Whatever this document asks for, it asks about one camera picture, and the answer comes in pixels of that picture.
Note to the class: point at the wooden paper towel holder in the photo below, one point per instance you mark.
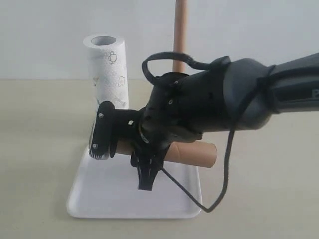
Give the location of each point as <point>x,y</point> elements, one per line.
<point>180,20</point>

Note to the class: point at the white rectangular plastic tray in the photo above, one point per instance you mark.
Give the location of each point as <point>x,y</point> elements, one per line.
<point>109,190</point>

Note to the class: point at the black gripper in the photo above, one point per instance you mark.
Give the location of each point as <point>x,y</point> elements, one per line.
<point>181,108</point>

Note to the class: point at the white printed paper towel roll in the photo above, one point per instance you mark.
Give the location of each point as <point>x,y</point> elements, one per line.
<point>107,69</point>

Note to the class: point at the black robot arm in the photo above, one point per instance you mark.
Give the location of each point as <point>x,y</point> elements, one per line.
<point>252,91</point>

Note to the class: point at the brown cardboard tube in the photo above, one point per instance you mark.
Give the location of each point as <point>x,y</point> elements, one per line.
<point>197,153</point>

